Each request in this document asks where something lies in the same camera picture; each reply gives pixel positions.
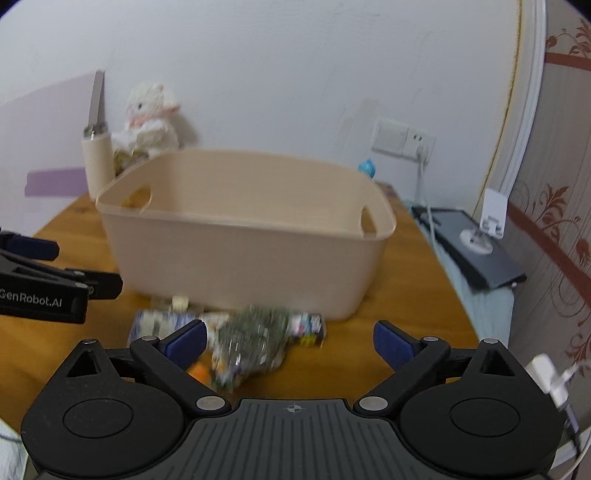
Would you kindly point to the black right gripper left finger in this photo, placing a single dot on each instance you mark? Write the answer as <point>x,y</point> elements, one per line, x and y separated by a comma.
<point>163,364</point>

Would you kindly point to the purple white headboard panel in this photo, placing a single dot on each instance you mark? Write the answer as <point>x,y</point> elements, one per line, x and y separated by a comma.
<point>42,169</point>

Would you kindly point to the green glitter scrunchie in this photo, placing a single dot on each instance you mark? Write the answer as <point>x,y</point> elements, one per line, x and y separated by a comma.
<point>250,342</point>

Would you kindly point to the small printed card box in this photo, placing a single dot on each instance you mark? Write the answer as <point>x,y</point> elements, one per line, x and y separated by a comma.
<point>305,328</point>

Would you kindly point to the white wall socket panel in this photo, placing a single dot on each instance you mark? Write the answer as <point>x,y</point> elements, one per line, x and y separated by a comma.
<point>400,140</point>

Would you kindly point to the white door frame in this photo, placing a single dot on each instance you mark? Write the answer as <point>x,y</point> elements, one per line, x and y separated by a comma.
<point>523,98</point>

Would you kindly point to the white plush lamb toy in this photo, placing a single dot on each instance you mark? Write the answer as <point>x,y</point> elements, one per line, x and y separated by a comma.
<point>148,127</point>

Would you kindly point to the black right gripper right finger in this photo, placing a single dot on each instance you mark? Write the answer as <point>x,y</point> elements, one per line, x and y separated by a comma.
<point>417,365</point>

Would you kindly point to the cream thermos bottle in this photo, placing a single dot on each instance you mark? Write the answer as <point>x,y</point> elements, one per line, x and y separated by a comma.
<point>98,158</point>

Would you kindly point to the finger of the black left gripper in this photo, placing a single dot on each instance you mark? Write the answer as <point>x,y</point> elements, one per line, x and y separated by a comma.
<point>100,285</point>
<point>29,247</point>

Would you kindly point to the beige plastic storage basket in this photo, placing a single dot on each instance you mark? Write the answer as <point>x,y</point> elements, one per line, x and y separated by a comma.
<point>228,229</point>

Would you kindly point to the blue cartoon figurine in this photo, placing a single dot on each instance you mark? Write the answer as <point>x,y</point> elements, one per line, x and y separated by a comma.
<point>368,168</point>

